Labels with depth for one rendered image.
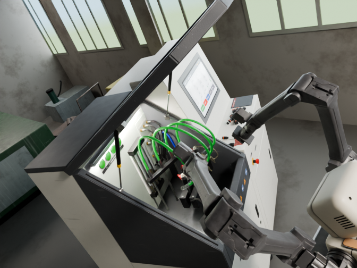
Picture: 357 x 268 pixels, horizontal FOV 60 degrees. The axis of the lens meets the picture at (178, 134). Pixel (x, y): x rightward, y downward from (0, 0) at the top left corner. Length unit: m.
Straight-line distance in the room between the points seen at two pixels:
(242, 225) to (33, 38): 6.94
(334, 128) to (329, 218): 0.30
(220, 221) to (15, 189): 3.95
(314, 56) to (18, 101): 5.73
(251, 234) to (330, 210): 0.37
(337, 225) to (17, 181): 3.98
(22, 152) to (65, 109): 2.32
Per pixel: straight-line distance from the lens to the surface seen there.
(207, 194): 0.84
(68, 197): 1.66
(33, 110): 7.37
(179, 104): 1.88
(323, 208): 1.06
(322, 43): 3.38
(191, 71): 2.16
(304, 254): 1.07
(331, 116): 1.13
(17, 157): 4.45
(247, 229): 0.74
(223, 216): 0.75
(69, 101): 6.60
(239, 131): 1.55
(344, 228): 1.09
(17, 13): 7.38
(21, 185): 4.56
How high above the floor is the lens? 2.13
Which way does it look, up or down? 29 degrees down
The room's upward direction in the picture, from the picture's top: 22 degrees counter-clockwise
